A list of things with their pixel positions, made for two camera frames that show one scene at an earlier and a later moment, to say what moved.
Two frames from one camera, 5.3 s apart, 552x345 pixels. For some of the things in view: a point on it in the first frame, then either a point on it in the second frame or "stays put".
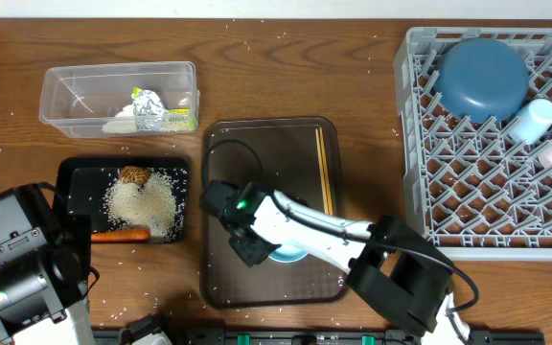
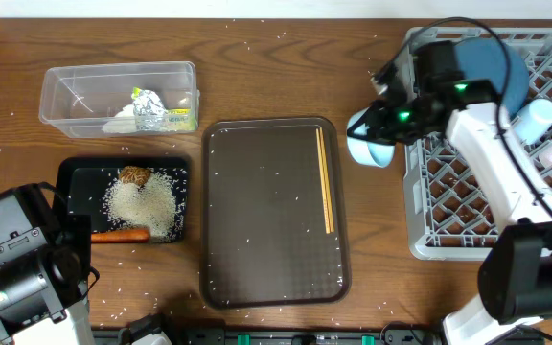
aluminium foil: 149,111 stays put
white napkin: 124,122 stays put
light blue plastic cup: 534,121 stays put
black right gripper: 250,252 -> 380,130
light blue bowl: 288,253 -> 366,151
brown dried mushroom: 135,174 stays put
